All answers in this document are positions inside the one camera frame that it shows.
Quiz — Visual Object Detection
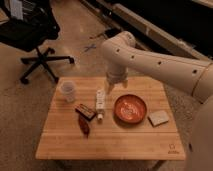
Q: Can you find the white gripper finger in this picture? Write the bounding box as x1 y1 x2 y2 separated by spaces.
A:
122 80 128 88
105 82 115 94

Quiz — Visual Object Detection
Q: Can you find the black office chair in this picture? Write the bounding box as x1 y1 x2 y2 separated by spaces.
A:
0 0 74 84

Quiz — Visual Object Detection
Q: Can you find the clear plastic cup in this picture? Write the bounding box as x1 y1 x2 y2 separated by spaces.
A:
59 81 76 102

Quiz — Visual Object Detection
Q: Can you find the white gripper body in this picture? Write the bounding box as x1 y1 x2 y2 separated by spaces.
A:
106 67 127 84

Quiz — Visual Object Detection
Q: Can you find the beige sponge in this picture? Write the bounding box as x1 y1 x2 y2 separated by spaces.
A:
148 111 169 127

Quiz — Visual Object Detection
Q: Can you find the orange bowl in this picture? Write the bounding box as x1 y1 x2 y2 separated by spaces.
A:
114 94 147 124

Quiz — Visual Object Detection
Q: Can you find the wooden table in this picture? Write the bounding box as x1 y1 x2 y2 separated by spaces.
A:
36 77 186 161

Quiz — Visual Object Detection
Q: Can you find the black bag on floor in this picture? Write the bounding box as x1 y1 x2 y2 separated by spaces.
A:
105 28 121 38

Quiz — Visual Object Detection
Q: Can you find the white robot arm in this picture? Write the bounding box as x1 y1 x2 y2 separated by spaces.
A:
101 31 213 102

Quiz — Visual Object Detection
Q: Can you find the dark rectangular box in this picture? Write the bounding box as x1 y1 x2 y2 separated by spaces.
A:
75 104 96 121

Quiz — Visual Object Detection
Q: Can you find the white tube with cap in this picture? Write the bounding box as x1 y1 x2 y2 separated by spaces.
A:
96 89 105 121

